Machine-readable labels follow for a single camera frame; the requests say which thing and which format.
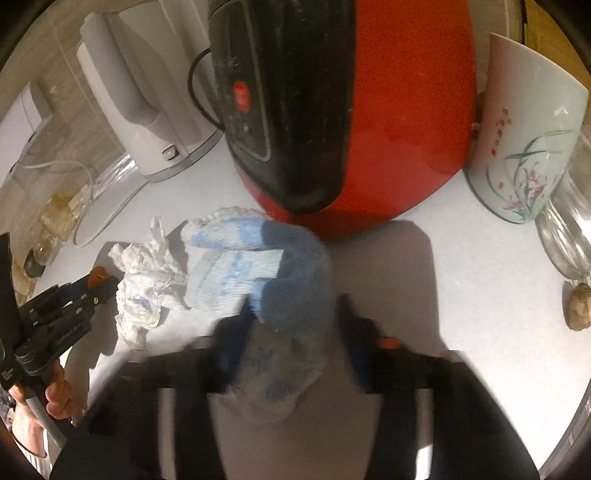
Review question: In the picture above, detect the white tissue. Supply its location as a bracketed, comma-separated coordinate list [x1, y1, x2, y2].
[107, 217, 191, 350]

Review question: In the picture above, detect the black power cable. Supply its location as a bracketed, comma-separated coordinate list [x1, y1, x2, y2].
[187, 46, 225, 126]

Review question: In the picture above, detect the wooden cutting board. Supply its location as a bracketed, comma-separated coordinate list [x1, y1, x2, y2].
[524, 0, 583, 51]

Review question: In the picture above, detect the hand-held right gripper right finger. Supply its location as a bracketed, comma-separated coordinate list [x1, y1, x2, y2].
[339, 293, 541, 480]

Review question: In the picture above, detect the white electric kettle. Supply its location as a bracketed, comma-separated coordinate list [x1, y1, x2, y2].
[76, 9, 221, 177]

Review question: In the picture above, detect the white floral mug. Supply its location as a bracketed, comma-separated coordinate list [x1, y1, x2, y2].
[464, 32, 590, 225]

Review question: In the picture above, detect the clear glass cup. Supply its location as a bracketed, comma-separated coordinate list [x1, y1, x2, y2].
[8, 161, 96, 246]

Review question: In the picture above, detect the white kettle base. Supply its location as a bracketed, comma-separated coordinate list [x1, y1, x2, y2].
[139, 128, 225, 186]

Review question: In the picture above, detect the blue and white cloth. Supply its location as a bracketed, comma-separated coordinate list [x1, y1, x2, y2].
[180, 205, 336, 425]

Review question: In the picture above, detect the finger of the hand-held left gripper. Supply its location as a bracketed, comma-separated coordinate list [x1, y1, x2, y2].
[60, 266, 120, 320]

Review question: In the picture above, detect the clear glass jar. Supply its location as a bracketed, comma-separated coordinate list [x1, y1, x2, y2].
[534, 170, 591, 283]

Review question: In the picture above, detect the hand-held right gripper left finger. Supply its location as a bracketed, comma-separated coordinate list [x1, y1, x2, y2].
[51, 308, 259, 480]

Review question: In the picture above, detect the red and black rice cooker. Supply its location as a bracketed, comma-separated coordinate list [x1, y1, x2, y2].
[205, 0, 478, 241]

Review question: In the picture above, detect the person's left hand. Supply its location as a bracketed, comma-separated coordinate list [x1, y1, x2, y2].
[8, 355, 77, 457]

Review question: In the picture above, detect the white wall socket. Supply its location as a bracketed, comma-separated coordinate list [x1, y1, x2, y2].
[7, 84, 52, 139]

